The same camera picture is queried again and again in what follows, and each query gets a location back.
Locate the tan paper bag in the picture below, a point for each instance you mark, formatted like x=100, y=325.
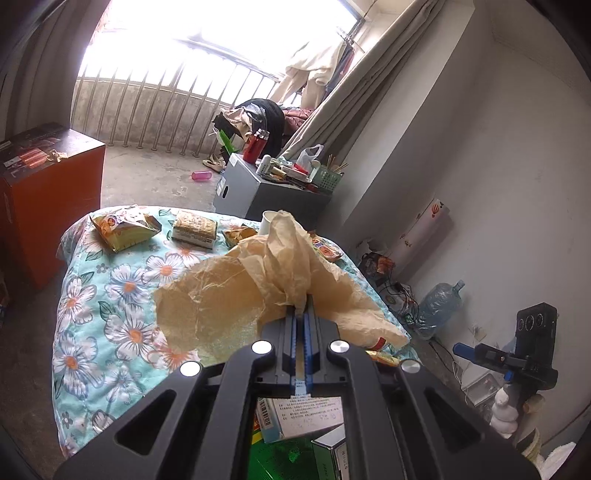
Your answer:
x=231, y=295

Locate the gray carton box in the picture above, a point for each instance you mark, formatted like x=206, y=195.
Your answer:
x=332, y=454

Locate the rolled white printed poster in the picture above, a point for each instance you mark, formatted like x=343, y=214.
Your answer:
x=427, y=228

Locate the small yellow snack wrapper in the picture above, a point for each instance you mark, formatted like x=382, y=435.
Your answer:
x=238, y=235

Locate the beige curtain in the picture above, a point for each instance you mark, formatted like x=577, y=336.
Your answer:
x=369, y=69

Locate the white fluffy garment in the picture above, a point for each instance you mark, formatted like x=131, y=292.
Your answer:
x=556, y=461

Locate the red printed snack packet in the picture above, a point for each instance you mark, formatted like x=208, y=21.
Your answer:
x=327, y=249

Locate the white paper box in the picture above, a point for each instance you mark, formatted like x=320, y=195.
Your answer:
x=300, y=415

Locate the black bag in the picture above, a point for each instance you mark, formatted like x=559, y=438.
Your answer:
x=272, y=120

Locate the gray curtain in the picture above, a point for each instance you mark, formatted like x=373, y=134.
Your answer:
x=37, y=60

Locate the floral teal blanket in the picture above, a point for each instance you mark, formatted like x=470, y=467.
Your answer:
x=120, y=295

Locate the yellow snack packet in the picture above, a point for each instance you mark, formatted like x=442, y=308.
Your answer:
x=124, y=228

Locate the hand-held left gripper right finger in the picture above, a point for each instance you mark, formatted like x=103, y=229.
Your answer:
x=309, y=344

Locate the yellow snack bar wrapper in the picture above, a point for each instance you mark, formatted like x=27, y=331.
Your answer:
x=383, y=357

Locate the metal window railing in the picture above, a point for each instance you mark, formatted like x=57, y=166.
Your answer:
x=175, y=110

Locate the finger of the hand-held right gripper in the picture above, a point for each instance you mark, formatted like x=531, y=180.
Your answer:
x=509, y=374
x=466, y=350

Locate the brown biscuit packet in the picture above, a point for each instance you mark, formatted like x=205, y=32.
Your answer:
x=194, y=228

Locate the white plastic bag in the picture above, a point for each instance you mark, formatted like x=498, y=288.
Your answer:
x=308, y=157

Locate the white paper cup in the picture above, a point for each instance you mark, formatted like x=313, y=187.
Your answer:
x=267, y=224

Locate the pair of slippers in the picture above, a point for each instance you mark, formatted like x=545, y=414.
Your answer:
x=214, y=162

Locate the green plastic basket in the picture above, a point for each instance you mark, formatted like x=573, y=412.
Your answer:
x=327, y=180

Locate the green snack packet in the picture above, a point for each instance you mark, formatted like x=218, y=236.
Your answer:
x=286, y=461

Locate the red thermos bottle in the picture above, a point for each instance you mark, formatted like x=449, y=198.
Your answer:
x=254, y=145

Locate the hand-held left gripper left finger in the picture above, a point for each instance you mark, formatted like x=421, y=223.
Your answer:
x=290, y=344

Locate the person's right hand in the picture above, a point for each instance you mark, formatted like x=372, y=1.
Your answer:
x=505, y=410

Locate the orange red cabinet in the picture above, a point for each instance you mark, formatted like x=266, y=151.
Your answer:
x=46, y=203

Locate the large blue water bottle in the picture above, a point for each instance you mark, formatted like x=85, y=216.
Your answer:
x=438, y=307

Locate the gray cabinet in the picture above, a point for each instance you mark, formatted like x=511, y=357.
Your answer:
x=258, y=194

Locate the hanging cream garment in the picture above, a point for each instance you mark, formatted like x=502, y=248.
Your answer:
x=314, y=60

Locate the pink cup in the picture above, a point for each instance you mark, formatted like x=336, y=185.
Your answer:
x=201, y=176

